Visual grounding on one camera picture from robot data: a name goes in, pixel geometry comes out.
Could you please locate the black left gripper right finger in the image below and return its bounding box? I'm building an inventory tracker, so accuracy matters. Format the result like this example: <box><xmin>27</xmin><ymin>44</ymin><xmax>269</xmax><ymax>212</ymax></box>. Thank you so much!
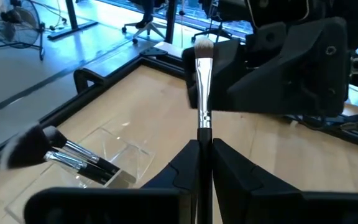
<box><xmin>211</xmin><ymin>139</ymin><xmax>358</xmax><ymax>224</ymax></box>

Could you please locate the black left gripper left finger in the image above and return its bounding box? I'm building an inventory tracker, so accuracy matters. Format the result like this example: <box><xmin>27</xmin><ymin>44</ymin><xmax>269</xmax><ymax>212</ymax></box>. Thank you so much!
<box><xmin>24</xmin><ymin>139</ymin><xmax>202</xmax><ymax>224</ymax></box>

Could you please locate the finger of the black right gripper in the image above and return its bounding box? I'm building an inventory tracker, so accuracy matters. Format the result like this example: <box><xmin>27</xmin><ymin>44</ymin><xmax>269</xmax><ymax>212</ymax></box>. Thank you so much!
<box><xmin>181</xmin><ymin>39</ymin><xmax>248</xmax><ymax>111</ymax></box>
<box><xmin>228</xmin><ymin>17</ymin><xmax>349</xmax><ymax>117</ymax></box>

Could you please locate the large fluffy powder brush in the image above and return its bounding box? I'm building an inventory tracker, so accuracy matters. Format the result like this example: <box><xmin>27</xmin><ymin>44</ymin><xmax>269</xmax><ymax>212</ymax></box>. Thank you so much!
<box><xmin>0</xmin><ymin>122</ymin><xmax>117</xmax><ymax>187</ymax></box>

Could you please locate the clear acrylic brush organizer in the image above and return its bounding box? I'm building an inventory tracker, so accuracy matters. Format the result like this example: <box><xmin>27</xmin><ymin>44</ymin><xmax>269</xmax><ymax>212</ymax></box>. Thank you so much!
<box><xmin>4</xmin><ymin>126</ymin><xmax>156</xmax><ymax>224</ymax></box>

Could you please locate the office chair base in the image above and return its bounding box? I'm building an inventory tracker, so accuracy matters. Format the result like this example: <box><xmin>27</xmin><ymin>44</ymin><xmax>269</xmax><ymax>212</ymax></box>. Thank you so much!
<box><xmin>121</xmin><ymin>20</ymin><xmax>167</xmax><ymax>44</ymax></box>

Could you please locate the round dark-tipped makeup brush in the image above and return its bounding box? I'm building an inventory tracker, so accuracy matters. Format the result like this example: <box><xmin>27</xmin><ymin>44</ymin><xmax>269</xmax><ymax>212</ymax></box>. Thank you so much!
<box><xmin>43</xmin><ymin>125</ymin><xmax>137</xmax><ymax>185</ymax></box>

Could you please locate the person's leg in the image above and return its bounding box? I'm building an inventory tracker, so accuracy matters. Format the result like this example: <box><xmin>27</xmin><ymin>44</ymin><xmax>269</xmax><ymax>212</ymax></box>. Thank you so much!
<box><xmin>135</xmin><ymin>0</ymin><xmax>155</xmax><ymax>29</ymax></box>

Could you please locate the black desk foot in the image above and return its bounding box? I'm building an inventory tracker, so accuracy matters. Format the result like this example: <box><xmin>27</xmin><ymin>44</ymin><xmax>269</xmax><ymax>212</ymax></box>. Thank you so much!
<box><xmin>47</xmin><ymin>0</ymin><xmax>99</xmax><ymax>41</ymax></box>

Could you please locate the black floor fan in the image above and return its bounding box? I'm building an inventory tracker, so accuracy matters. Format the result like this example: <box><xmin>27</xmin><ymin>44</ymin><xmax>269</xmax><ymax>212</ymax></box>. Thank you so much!
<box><xmin>0</xmin><ymin>0</ymin><xmax>45</xmax><ymax>62</ymax></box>

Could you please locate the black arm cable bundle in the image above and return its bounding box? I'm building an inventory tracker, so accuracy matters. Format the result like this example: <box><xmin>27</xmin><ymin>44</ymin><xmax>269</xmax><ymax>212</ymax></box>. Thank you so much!
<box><xmin>283</xmin><ymin>112</ymin><xmax>358</xmax><ymax>133</ymax></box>

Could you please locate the black aluminium table frame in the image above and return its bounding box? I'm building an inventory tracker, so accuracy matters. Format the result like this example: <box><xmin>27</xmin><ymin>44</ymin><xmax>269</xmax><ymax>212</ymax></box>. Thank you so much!
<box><xmin>0</xmin><ymin>46</ymin><xmax>358</xmax><ymax>183</ymax></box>

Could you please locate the black table post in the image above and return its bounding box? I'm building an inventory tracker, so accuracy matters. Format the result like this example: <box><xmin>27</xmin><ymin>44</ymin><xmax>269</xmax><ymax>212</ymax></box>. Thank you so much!
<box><xmin>165</xmin><ymin>0</ymin><xmax>178</xmax><ymax>44</ymax></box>

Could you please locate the black frame clamp handle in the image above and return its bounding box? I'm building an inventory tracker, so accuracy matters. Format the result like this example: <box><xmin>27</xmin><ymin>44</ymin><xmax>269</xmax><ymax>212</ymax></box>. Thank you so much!
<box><xmin>73</xmin><ymin>67</ymin><xmax>109</xmax><ymax>95</ymax></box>

